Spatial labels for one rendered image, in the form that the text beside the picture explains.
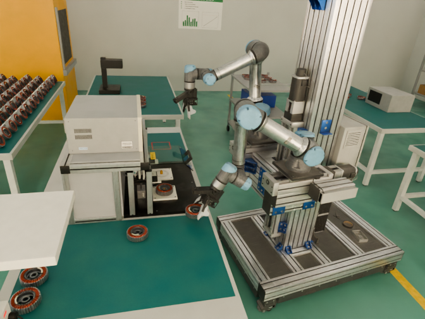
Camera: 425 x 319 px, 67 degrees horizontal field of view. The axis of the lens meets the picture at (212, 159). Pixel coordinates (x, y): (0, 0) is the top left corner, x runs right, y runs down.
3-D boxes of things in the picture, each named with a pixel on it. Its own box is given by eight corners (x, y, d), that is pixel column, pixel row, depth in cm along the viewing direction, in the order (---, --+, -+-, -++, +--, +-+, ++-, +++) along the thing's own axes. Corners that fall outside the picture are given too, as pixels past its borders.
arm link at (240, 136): (232, 92, 176) (226, 171, 198) (234, 99, 167) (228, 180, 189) (253, 93, 177) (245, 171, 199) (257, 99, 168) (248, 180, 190)
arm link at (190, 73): (198, 66, 212) (184, 66, 210) (197, 83, 217) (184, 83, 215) (195, 64, 219) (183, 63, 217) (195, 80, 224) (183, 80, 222)
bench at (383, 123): (331, 121, 596) (341, 81, 562) (425, 183, 405) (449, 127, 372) (286, 123, 576) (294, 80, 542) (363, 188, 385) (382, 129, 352)
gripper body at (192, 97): (197, 106, 225) (198, 89, 220) (185, 107, 222) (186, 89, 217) (193, 102, 231) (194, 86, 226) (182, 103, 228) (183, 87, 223)
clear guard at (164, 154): (187, 153, 209) (187, 145, 206) (193, 171, 188) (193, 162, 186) (135, 155, 202) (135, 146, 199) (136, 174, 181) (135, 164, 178)
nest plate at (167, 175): (171, 169, 237) (171, 168, 236) (172, 180, 224) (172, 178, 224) (150, 170, 234) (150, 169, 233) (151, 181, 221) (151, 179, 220)
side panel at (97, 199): (121, 217, 187) (117, 168, 172) (121, 220, 184) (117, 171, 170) (70, 221, 181) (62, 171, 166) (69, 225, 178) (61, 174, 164)
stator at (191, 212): (202, 206, 192) (202, 201, 190) (206, 218, 182) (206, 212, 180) (183, 209, 190) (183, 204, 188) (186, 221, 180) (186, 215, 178)
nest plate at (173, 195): (174, 187, 216) (174, 185, 216) (177, 199, 203) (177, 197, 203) (152, 188, 213) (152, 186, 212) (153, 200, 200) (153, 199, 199)
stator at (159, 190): (171, 186, 214) (171, 181, 212) (174, 195, 204) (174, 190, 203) (154, 188, 211) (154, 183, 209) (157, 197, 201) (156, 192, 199)
